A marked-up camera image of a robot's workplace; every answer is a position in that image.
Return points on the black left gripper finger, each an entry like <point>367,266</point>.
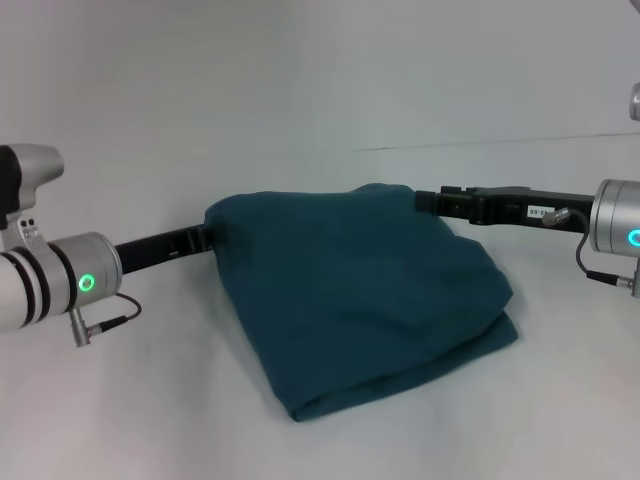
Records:
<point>202,239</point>

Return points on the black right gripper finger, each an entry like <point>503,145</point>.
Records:
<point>445,202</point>

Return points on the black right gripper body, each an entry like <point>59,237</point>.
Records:
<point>530,207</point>

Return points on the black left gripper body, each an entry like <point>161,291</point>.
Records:
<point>150,250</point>

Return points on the teal blue shirt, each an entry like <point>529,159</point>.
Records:
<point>350,300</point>

